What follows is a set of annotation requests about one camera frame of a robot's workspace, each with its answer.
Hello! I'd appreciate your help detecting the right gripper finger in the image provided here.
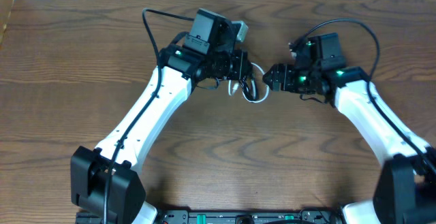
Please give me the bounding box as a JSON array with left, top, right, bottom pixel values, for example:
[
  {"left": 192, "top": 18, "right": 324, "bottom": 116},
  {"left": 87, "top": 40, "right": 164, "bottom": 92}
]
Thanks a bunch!
[
  {"left": 262, "top": 64, "right": 279, "bottom": 80},
  {"left": 262, "top": 78, "right": 280, "bottom": 91}
]

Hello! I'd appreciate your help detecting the black usb cable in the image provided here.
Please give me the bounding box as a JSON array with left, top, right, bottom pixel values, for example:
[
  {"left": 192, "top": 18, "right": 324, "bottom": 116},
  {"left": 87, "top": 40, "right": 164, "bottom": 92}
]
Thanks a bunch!
[{"left": 238, "top": 76, "right": 260, "bottom": 101}]

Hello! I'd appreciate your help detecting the white usb cable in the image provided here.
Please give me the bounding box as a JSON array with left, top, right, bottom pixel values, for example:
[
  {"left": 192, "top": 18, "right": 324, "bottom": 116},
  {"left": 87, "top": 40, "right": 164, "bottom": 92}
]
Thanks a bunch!
[{"left": 227, "top": 62, "right": 270, "bottom": 104}]

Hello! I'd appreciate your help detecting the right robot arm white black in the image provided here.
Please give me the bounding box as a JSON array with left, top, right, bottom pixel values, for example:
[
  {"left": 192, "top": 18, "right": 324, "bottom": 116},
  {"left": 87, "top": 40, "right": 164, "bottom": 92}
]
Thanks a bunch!
[{"left": 263, "top": 33, "right": 435, "bottom": 223}]

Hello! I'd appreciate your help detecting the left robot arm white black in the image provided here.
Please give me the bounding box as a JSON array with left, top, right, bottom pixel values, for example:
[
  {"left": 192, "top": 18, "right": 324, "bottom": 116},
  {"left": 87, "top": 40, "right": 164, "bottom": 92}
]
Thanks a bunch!
[{"left": 70, "top": 9, "right": 252, "bottom": 223}]

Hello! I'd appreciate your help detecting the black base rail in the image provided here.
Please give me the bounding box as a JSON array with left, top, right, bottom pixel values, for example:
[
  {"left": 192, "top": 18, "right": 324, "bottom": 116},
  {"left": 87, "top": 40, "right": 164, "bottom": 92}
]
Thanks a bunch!
[{"left": 75, "top": 206, "right": 345, "bottom": 224}]

